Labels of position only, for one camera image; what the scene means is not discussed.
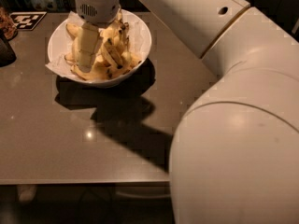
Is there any yellow banana at back left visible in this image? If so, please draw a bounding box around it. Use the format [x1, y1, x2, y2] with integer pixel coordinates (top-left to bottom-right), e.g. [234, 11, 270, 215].
[65, 23, 80, 38]

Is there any brown patterned jar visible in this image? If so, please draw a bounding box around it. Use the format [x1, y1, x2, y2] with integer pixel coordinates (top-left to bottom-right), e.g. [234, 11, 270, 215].
[0, 7, 18, 40]

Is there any dark container at left edge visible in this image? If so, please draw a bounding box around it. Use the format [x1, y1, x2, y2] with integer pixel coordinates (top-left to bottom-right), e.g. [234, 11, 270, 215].
[0, 30, 16, 66]

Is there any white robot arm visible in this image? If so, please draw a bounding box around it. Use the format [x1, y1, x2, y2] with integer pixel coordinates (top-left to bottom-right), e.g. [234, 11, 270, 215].
[139, 0, 299, 224]

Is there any yellow banana bunch right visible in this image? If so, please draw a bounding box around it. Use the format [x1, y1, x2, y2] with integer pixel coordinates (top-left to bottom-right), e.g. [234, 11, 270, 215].
[100, 10, 141, 79]

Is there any white ceramic bowl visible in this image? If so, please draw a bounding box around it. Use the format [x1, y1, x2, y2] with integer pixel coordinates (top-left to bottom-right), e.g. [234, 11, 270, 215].
[46, 8, 152, 89]

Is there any spotted yellow banana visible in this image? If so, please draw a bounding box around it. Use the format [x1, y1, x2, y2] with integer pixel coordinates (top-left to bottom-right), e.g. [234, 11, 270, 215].
[101, 38, 123, 69]

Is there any large curved yellow banana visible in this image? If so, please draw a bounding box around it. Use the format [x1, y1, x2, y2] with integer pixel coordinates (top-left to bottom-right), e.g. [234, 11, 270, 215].
[72, 37, 81, 63]

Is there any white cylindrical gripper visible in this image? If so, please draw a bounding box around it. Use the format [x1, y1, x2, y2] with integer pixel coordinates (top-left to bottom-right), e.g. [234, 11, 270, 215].
[75, 0, 120, 72]

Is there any black white fiducial marker card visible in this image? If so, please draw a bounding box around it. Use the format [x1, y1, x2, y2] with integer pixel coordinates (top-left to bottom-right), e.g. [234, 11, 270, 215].
[10, 11, 47, 31]

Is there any yellow banana at bowl front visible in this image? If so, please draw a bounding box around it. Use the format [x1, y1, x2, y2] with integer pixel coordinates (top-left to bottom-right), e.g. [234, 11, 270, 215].
[71, 64, 107, 80]

